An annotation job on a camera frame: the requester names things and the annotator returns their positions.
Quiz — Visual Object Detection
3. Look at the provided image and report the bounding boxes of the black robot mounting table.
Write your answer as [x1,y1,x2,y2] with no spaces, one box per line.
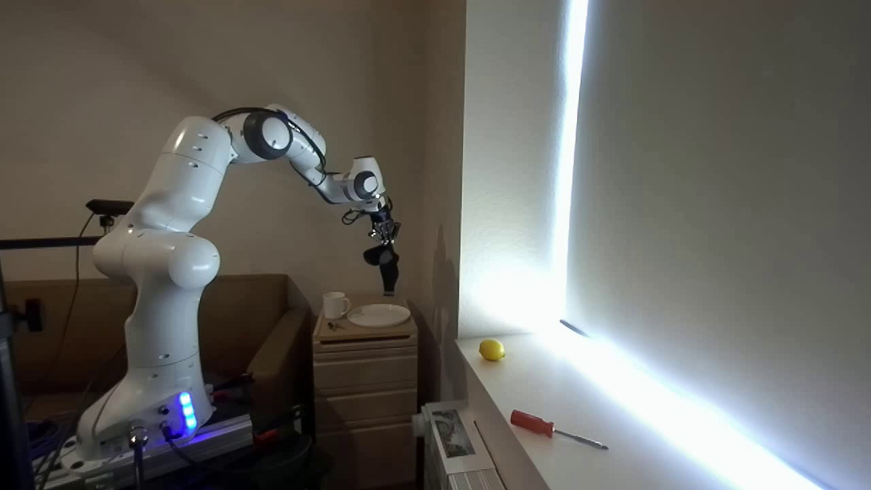
[25,424,334,490]

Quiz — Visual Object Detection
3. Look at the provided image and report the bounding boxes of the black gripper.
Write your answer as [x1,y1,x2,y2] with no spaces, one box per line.
[365,205,403,259]

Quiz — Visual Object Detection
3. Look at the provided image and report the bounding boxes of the white roller blind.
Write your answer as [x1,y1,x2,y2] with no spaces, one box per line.
[569,0,871,490]

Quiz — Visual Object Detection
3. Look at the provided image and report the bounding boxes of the yellow lemon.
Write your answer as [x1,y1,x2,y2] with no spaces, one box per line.
[475,337,508,364]

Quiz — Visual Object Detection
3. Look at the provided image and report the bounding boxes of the white mug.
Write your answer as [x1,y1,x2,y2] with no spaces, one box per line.
[320,288,354,325]

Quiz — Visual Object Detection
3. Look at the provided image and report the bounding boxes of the black sock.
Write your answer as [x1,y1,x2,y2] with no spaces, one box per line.
[361,246,403,296]

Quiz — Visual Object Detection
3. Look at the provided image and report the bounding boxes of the light wooden dresser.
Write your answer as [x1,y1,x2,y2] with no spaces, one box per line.
[309,306,422,490]

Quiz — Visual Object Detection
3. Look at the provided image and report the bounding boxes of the red handled screwdriver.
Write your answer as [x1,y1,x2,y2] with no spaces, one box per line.
[508,408,610,455]

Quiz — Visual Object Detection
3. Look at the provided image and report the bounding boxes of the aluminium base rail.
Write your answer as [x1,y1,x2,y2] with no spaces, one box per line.
[36,412,255,490]

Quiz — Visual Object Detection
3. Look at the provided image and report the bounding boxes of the white round plate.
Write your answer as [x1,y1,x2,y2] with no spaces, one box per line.
[345,302,414,329]

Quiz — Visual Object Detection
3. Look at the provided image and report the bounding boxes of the black horizontal stand pole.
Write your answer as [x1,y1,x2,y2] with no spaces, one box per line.
[0,233,102,254]

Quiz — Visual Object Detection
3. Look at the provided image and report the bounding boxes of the black camera on stand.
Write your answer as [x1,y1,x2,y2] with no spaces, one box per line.
[85,197,135,232]

